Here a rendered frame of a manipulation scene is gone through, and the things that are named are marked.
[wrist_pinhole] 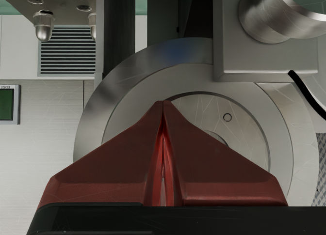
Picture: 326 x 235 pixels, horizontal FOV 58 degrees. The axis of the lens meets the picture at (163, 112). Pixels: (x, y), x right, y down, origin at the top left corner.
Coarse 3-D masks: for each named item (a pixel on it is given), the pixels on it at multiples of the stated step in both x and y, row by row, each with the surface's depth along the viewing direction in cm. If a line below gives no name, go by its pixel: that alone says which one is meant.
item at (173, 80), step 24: (168, 72) 18; (192, 72) 18; (144, 96) 18; (168, 96) 18; (240, 96) 18; (264, 96) 18; (120, 120) 17; (264, 120) 18; (288, 144) 17; (288, 168) 17; (288, 192) 17
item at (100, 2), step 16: (96, 0) 19; (112, 0) 22; (128, 0) 33; (96, 16) 19; (112, 16) 22; (128, 16) 33; (96, 32) 19; (112, 32) 22; (128, 32) 33; (96, 48) 18; (112, 48) 22; (128, 48) 33; (96, 64) 18; (112, 64) 22
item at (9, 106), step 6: (0, 90) 50; (6, 90) 50; (12, 90) 50; (0, 96) 50; (6, 96) 50; (0, 102) 50; (6, 102) 50; (0, 108) 50; (6, 108) 50; (0, 114) 50; (6, 114) 50
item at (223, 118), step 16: (176, 96) 16; (192, 96) 16; (208, 96) 16; (224, 96) 16; (192, 112) 16; (208, 112) 16; (224, 112) 16; (240, 112) 16; (208, 128) 16; (224, 128) 16; (240, 128) 16; (256, 128) 16; (240, 144) 16; (256, 144) 16; (256, 160) 16
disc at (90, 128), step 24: (144, 48) 18; (168, 48) 18; (192, 48) 18; (120, 72) 18; (144, 72) 18; (96, 96) 18; (120, 96) 18; (288, 96) 18; (96, 120) 18; (288, 120) 18; (96, 144) 18; (312, 144) 18; (312, 168) 18; (312, 192) 17
